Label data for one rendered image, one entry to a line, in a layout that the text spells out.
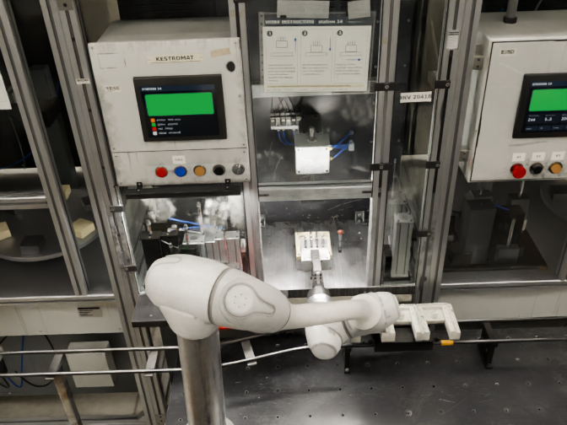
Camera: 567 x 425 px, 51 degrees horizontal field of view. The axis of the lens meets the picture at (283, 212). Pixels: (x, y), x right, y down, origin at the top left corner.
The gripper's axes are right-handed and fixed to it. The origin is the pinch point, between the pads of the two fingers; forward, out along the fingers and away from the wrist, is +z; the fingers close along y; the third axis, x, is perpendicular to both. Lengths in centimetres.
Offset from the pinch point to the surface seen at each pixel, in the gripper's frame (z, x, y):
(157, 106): -1, 45, 61
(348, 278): 5.7, -12.4, -13.1
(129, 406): 24, 88, -104
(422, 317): -12.9, -35.9, -16.0
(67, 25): 3, 67, 84
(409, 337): -17.7, -30.9, -20.5
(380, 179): 2.4, -21.4, 31.1
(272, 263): 16.4, 15.1, -13.2
